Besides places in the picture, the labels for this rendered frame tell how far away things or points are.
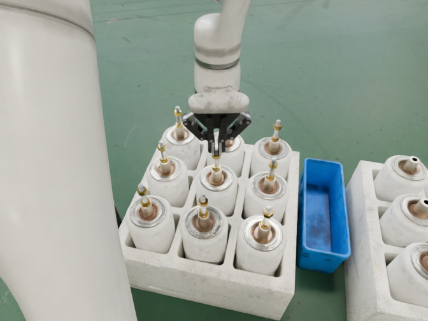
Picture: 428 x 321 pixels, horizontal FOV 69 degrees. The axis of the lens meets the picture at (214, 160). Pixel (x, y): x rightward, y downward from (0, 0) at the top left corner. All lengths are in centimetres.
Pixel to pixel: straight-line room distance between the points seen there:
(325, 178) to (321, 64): 76
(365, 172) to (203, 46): 58
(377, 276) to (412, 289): 6
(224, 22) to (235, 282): 47
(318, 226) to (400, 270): 32
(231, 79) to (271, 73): 103
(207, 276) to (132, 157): 59
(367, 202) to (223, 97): 49
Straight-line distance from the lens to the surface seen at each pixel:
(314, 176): 101
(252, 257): 62
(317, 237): 94
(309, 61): 165
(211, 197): 68
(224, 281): 67
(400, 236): 77
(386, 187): 84
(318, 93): 144
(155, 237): 65
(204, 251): 64
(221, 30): 44
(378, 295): 72
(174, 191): 71
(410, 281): 70
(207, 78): 48
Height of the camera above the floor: 79
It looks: 48 degrees down
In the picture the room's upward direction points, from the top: straight up
